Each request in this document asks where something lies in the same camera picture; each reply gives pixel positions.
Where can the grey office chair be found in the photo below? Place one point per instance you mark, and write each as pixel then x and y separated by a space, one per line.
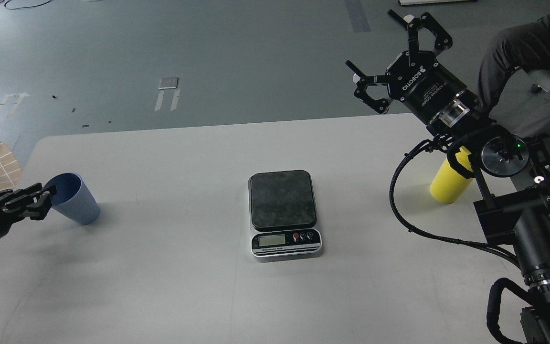
pixel 540 78

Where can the yellow squeeze bottle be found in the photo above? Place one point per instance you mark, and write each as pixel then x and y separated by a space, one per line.
pixel 448 185

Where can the grey floor plate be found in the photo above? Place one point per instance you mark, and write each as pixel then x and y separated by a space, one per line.
pixel 167 83

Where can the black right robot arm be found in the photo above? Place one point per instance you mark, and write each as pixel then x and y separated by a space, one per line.
pixel 513 175

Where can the blue ribbed cup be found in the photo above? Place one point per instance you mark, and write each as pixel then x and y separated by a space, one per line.
pixel 73 199

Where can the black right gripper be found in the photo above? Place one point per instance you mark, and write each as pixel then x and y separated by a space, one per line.
pixel 425 86

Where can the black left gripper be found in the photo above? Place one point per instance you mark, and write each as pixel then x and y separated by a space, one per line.
pixel 35 202

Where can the seated person in grey trousers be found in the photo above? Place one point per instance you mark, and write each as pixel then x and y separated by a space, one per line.
pixel 526 46

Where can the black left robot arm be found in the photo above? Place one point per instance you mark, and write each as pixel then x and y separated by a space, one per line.
pixel 34 203

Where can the digital kitchen scale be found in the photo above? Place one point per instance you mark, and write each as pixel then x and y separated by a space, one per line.
pixel 283 216

